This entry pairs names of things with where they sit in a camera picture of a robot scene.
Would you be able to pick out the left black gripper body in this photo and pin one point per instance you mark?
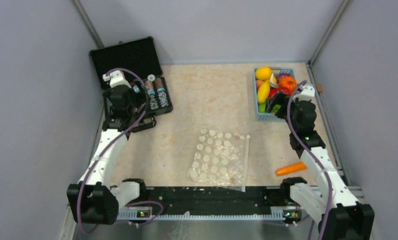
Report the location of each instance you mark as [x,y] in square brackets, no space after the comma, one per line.
[133,105]

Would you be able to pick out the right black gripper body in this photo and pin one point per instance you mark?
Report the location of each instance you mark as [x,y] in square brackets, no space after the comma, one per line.
[293,105]

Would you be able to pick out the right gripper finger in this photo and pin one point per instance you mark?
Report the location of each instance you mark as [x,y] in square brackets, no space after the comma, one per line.
[278,99]
[275,108]

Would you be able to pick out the blue perforated plastic basket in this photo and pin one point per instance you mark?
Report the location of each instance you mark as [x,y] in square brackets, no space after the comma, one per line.
[269,117]

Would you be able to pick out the clear dotted zip bag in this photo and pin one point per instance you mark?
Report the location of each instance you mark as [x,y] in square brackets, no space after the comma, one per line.
[221,159]

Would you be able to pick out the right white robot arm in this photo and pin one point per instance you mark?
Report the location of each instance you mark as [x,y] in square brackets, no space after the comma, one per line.
[335,210]

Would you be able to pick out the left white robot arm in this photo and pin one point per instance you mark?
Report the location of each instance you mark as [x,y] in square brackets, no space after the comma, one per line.
[93,200]

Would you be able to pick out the red toy pepper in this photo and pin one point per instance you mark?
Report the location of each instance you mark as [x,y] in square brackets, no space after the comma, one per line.
[283,90]

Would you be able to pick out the green toy lime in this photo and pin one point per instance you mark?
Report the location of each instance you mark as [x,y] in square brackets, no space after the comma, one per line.
[262,108]

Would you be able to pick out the orange toy pumpkin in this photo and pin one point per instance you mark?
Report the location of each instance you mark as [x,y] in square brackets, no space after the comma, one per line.
[288,82]

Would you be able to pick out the purple toy onion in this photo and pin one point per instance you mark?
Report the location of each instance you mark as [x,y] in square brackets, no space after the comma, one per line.
[282,75]

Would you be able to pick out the toy peach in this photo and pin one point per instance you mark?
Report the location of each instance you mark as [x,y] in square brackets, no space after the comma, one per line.
[258,83]

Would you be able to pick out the yellow toy lemon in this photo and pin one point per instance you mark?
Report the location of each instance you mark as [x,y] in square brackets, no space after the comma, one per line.
[263,73]

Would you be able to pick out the black poker chip case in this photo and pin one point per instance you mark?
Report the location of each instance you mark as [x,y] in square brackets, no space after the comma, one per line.
[135,64]

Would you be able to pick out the orange toy carrot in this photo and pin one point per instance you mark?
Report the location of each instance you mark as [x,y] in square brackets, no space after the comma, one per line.
[293,168]

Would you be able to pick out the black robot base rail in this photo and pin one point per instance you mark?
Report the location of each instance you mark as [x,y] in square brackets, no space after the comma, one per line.
[265,202]

